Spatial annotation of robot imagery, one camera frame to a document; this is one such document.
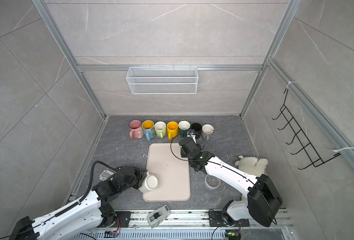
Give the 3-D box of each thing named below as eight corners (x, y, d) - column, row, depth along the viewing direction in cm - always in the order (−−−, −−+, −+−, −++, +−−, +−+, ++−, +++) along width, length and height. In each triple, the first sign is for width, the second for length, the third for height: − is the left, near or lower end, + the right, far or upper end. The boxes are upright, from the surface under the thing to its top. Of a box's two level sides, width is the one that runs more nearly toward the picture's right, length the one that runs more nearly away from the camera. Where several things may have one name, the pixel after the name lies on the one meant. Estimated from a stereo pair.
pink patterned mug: (133, 142, 105) (129, 133, 96) (132, 130, 112) (128, 120, 104) (145, 140, 107) (142, 130, 98) (143, 128, 114) (140, 118, 105)
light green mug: (155, 141, 106) (152, 133, 98) (156, 130, 113) (154, 121, 105) (166, 141, 106) (165, 133, 98) (167, 130, 113) (166, 121, 105)
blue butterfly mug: (143, 143, 105) (139, 133, 96) (145, 129, 113) (142, 119, 104) (154, 143, 105) (151, 133, 96) (156, 129, 113) (154, 119, 104)
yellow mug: (167, 141, 106) (166, 132, 98) (167, 129, 113) (167, 121, 105) (178, 141, 106) (177, 132, 98) (178, 129, 113) (178, 121, 105)
